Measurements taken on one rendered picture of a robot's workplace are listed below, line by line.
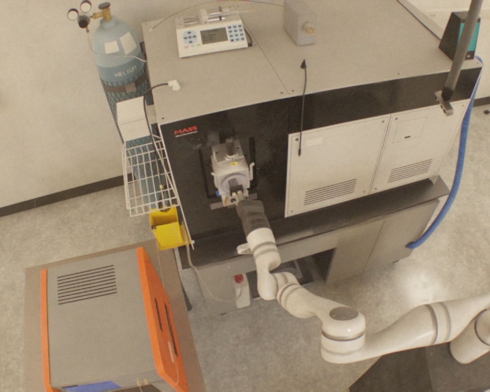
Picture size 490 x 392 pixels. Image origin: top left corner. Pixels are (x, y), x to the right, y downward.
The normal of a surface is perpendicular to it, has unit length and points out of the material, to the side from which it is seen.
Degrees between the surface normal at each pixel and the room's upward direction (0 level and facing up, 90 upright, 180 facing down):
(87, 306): 0
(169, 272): 0
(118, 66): 90
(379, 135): 90
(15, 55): 90
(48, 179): 90
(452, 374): 0
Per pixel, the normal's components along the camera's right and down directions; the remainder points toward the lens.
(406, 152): 0.25, 0.75
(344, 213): -0.07, -0.62
